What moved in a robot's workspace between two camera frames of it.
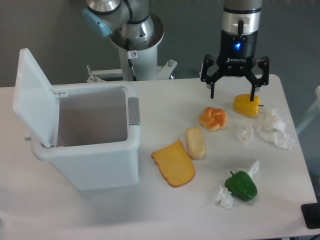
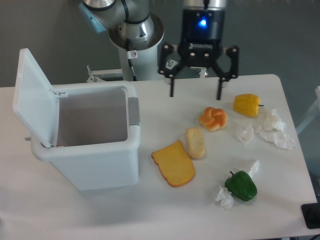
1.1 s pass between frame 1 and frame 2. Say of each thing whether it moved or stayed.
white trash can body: stayed
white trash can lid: stayed
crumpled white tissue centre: stayed
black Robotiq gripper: moved
